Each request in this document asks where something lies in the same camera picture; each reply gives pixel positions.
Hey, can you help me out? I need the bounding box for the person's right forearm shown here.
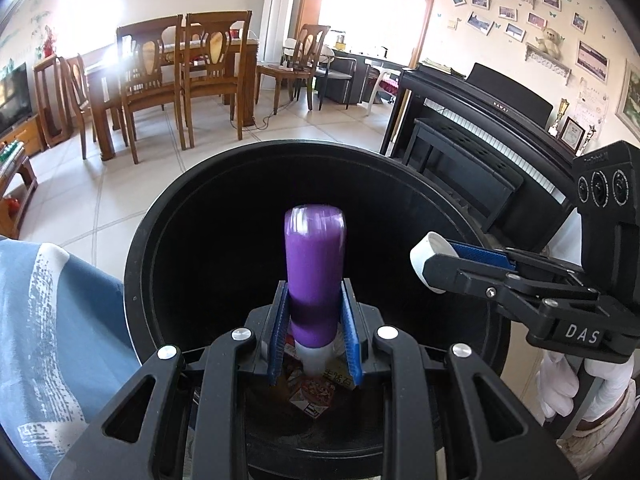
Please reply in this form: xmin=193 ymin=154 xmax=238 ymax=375
xmin=555 ymin=395 xmax=640 ymax=480

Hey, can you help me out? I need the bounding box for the black leather armchair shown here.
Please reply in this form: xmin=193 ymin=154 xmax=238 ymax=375
xmin=315 ymin=50 xmax=381 ymax=108

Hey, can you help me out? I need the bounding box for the tall wooden plant stand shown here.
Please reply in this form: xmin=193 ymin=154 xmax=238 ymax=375
xmin=32 ymin=55 xmax=71 ymax=148

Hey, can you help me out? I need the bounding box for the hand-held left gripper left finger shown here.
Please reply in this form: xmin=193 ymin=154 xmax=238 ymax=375
xmin=62 ymin=280 xmax=292 ymax=480

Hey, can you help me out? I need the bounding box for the group of wall photos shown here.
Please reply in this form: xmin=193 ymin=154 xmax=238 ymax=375
xmin=449 ymin=0 xmax=611 ymax=85

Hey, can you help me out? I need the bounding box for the person's right hand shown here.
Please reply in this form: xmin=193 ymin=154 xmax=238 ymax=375
xmin=537 ymin=350 xmax=631 ymax=421

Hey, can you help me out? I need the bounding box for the green framed picture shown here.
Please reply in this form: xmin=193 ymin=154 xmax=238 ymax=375
xmin=616 ymin=59 xmax=640 ymax=128

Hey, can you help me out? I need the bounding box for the yellow snack packet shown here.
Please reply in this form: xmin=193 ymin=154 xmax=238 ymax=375
xmin=322 ymin=366 xmax=362 ymax=390

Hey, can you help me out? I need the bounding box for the black piano bench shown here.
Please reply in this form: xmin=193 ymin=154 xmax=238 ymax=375
xmin=402 ymin=117 xmax=523 ymax=233

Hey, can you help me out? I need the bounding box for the beige teddy bear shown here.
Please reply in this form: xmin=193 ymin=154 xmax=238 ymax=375
xmin=537 ymin=27 xmax=563 ymax=58

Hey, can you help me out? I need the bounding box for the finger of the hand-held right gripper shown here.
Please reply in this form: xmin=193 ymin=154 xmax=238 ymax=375
xmin=446 ymin=241 xmax=586 ymax=285
xmin=422 ymin=253 xmax=555 ymax=322

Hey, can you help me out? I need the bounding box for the small red snack packet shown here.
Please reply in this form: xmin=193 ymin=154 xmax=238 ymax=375
xmin=290 ymin=377 xmax=335 ymax=418

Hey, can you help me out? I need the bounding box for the flat screen television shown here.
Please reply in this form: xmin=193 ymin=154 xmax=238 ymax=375
xmin=0 ymin=62 xmax=33 ymax=136

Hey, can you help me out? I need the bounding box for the purple plastic bottle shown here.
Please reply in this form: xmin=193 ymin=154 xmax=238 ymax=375
xmin=284 ymin=205 xmax=347 ymax=376

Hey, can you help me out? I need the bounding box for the white plastic chair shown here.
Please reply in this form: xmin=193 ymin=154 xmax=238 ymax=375
xmin=367 ymin=65 xmax=406 ymax=116

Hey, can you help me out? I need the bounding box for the white standing air conditioner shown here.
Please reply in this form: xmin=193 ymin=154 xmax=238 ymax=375
xmin=260 ymin=0 xmax=299 ymax=68

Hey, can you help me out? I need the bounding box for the black upright piano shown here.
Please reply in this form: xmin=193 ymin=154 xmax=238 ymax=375
xmin=380 ymin=62 xmax=576 ymax=251

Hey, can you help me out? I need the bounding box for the black power cable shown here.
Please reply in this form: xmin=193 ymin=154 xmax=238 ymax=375
xmin=230 ymin=102 xmax=296 ymax=131

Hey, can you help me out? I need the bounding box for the wooden television stand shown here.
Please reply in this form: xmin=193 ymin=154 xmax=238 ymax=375
xmin=0 ymin=115 xmax=46 ymax=158

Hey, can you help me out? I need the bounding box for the wooden dining chair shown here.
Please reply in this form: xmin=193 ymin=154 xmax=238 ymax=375
xmin=292 ymin=24 xmax=332 ymax=111
xmin=116 ymin=15 xmax=187 ymax=165
xmin=59 ymin=54 xmax=98 ymax=160
xmin=182 ymin=10 xmax=253 ymax=141

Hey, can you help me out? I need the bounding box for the wooden dining table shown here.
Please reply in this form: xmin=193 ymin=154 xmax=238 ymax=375
xmin=85 ymin=37 xmax=261 ymax=161

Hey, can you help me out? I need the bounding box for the white bottle cap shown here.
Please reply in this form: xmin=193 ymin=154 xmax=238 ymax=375
xmin=410 ymin=232 xmax=457 ymax=294

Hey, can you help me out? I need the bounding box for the blue star print tablecloth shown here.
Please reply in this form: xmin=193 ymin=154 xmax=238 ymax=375
xmin=0 ymin=237 xmax=141 ymax=476

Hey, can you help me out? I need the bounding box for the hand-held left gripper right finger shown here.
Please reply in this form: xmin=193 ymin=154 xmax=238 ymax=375
xmin=340 ymin=280 xmax=571 ymax=480

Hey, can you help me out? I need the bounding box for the gold trophy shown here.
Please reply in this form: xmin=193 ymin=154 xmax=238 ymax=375
xmin=548 ymin=98 xmax=569 ymax=136

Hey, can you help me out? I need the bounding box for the black round trash bin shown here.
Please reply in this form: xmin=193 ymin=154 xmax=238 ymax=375
xmin=122 ymin=140 xmax=511 ymax=480

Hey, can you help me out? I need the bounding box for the framed certificate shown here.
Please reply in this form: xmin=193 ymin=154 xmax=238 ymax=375
xmin=559 ymin=116 xmax=587 ymax=153

